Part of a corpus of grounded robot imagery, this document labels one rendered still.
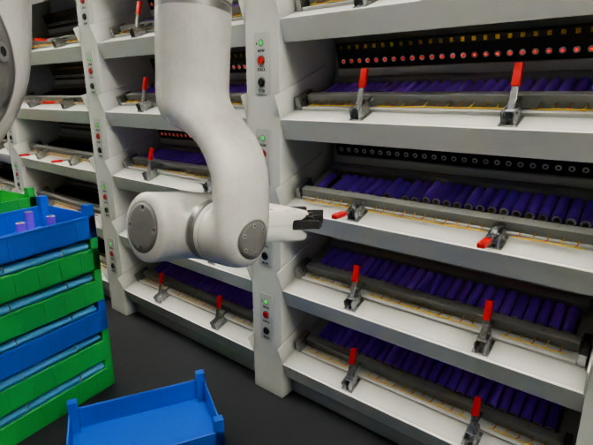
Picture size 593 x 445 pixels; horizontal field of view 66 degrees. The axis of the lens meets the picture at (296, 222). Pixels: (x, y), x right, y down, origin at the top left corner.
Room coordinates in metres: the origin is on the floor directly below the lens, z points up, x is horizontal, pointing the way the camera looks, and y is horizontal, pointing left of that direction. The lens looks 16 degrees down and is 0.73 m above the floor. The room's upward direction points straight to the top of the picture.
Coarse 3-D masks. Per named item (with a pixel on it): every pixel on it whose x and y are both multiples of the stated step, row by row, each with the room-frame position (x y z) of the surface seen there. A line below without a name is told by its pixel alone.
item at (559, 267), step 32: (320, 160) 1.09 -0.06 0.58; (352, 160) 1.06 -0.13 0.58; (384, 160) 1.00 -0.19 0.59; (288, 192) 0.99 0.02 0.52; (352, 224) 0.86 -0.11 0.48; (384, 224) 0.83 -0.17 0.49; (416, 224) 0.81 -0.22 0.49; (448, 256) 0.75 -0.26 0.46; (480, 256) 0.71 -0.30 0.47; (512, 256) 0.68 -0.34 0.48; (544, 256) 0.66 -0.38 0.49; (576, 256) 0.64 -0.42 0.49; (576, 288) 0.63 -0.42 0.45
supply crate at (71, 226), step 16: (32, 208) 1.11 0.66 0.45; (48, 208) 1.13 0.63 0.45; (64, 208) 1.09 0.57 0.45; (0, 224) 1.04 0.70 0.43; (64, 224) 0.97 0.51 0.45; (80, 224) 1.01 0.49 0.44; (0, 240) 0.86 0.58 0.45; (16, 240) 0.88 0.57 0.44; (32, 240) 0.91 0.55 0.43; (48, 240) 0.94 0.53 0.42; (64, 240) 0.97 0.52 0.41; (80, 240) 1.00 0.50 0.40; (0, 256) 0.85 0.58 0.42; (16, 256) 0.88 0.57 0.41
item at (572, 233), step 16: (304, 192) 0.99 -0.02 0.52; (320, 192) 0.96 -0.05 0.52; (336, 192) 0.94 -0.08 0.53; (352, 192) 0.93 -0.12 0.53; (384, 208) 0.87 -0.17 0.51; (400, 208) 0.85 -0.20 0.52; (416, 208) 0.83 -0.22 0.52; (432, 208) 0.81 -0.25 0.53; (448, 208) 0.80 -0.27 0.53; (480, 224) 0.76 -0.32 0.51; (512, 224) 0.72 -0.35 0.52; (528, 224) 0.71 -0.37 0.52; (544, 224) 0.70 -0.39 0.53; (560, 224) 0.69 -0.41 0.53; (576, 240) 0.66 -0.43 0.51; (592, 240) 0.65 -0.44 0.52
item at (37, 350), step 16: (96, 304) 1.03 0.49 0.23; (80, 320) 0.98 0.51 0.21; (96, 320) 1.01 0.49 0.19; (48, 336) 0.91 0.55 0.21; (64, 336) 0.94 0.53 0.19; (80, 336) 0.97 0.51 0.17; (16, 352) 0.85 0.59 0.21; (32, 352) 0.88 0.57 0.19; (48, 352) 0.90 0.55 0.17; (0, 368) 0.82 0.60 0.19; (16, 368) 0.84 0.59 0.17
